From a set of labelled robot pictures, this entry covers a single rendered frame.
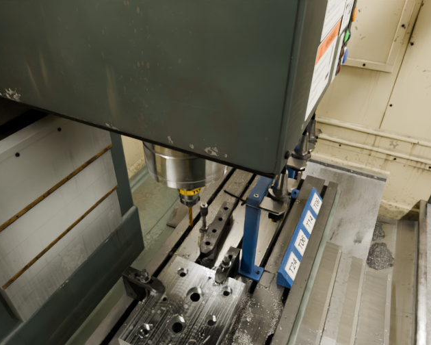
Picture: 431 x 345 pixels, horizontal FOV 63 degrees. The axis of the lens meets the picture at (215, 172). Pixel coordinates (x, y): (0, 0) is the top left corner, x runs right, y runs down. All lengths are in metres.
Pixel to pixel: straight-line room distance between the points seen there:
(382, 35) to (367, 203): 0.71
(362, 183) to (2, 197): 1.43
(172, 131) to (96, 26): 0.16
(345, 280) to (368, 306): 0.12
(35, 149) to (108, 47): 0.53
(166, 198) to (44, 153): 1.05
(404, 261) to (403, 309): 0.25
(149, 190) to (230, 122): 1.59
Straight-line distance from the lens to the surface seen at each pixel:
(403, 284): 1.63
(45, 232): 1.09
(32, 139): 0.95
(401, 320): 1.53
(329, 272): 1.46
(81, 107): 0.57
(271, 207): 0.95
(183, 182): 0.60
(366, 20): 1.51
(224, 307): 1.02
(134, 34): 0.45
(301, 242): 1.26
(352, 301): 1.41
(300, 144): 1.13
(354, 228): 1.66
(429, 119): 1.63
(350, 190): 1.73
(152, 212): 1.86
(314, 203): 1.40
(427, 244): 1.64
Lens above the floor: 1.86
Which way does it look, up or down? 38 degrees down
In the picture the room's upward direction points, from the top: 1 degrees clockwise
